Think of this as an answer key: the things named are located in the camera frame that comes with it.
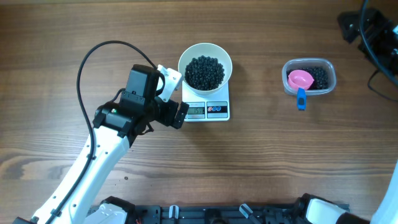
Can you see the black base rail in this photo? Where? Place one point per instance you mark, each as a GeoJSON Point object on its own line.
{"type": "Point", "coordinates": [174, 214]}

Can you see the black beans in container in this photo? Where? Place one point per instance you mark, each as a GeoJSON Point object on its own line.
{"type": "Point", "coordinates": [319, 75]}

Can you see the pink scoop with blue handle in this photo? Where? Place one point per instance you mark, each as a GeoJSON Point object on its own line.
{"type": "Point", "coordinates": [300, 81]}

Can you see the white round bowl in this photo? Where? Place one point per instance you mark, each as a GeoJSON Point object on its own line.
{"type": "Point", "coordinates": [208, 50]}

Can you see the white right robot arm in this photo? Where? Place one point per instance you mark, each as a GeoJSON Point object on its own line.
{"type": "Point", "coordinates": [319, 210]}

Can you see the clear plastic container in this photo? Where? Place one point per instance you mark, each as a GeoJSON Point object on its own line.
{"type": "Point", "coordinates": [309, 62]}

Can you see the black beans in bowl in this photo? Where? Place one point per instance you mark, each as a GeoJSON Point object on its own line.
{"type": "Point", "coordinates": [204, 73]}

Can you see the white digital kitchen scale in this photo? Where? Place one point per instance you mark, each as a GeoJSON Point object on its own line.
{"type": "Point", "coordinates": [206, 108]}

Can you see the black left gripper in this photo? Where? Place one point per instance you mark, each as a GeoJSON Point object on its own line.
{"type": "Point", "coordinates": [167, 119]}

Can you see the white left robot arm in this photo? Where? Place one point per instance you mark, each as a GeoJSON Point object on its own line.
{"type": "Point", "coordinates": [115, 127]}

